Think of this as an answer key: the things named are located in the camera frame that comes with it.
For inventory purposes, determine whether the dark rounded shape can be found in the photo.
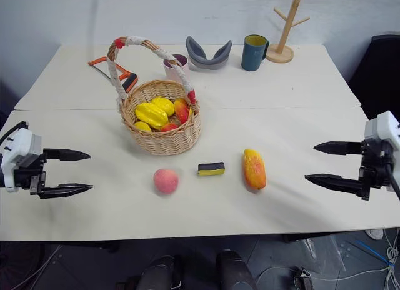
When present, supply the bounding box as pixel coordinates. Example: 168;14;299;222
136;254;184;290

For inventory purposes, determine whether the small yellow starfruit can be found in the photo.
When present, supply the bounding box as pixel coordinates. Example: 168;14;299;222
151;96;176;118

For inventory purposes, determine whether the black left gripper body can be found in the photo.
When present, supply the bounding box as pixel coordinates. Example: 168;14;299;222
12;148;48;196

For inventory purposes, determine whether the blue floor cable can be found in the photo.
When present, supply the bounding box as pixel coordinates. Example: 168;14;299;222
356;239;395;269

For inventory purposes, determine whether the small black floor device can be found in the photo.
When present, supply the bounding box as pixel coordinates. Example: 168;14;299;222
292;267;314;290

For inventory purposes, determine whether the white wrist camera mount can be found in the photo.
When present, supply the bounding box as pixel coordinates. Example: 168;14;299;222
363;111;400;193
0;127;43;193

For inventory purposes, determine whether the red yellow mango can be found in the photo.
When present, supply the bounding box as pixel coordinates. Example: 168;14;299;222
173;97;191;124

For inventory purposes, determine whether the white floor cable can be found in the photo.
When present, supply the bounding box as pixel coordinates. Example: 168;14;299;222
254;229;400;290

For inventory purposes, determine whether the wooden mug tree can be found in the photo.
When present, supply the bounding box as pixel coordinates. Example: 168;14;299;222
266;0;311;64

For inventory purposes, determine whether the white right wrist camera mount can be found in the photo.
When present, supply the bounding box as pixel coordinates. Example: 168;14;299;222
363;111;400;193

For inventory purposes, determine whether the pink peach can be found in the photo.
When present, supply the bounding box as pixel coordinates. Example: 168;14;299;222
152;168;180;195

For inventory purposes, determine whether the black yellow eraser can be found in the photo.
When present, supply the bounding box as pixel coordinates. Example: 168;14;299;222
197;161;226;178

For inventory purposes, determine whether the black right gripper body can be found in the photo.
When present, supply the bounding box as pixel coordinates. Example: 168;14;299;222
358;139;394;201

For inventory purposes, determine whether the grey neck pillow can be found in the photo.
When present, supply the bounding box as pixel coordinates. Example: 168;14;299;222
185;35;233;71

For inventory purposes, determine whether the orange hacksaw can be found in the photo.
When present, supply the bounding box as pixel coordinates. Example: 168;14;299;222
87;56;139;94

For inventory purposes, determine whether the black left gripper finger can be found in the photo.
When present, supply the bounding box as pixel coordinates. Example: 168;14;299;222
43;148;92;163
38;183;94;200

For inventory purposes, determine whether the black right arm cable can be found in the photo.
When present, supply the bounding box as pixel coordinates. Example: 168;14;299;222
386;163;400;201

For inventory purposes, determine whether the orange yellow mango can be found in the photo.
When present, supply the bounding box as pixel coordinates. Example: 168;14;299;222
242;148;268;191

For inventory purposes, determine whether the small yellow lemon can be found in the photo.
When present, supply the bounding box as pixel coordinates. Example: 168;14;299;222
133;121;153;133

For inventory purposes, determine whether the teal mug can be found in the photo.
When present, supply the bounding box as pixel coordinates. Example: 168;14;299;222
240;34;271;72

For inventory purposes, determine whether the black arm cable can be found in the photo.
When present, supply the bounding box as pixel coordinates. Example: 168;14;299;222
0;121;29;146
386;163;400;201

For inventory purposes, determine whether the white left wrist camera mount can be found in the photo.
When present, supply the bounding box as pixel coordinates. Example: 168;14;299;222
0;127;43;193

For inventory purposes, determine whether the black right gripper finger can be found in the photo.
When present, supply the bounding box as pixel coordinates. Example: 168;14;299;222
312;141;363;156
304;174;361;198

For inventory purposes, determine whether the white shoe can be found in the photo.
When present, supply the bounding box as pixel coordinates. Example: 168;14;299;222
364;228;385;241

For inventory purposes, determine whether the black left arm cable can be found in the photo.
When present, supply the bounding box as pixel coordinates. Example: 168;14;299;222
0;121;29;146

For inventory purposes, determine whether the large yellow starfruit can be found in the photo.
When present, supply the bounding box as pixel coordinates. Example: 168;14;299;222
134;102;170;130

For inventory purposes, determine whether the wicker basket with taped handle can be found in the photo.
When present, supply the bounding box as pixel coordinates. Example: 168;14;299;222
106;35;202;156

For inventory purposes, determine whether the pink cup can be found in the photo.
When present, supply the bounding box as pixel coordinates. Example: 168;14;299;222
162;54;190;85

